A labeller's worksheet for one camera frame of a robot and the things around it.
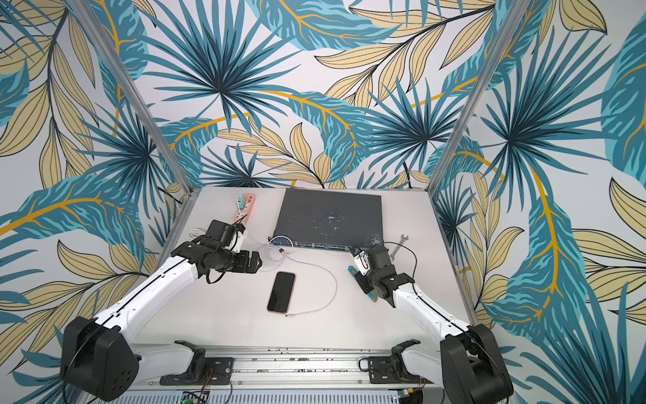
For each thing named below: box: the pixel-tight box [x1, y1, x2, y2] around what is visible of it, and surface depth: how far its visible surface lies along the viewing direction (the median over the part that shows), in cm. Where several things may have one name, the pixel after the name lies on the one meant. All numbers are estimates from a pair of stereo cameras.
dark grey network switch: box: [271, 188, 385, 252], surface depth 106 cm
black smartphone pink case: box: [266, 271, 296, 315], surface depth 92 cm
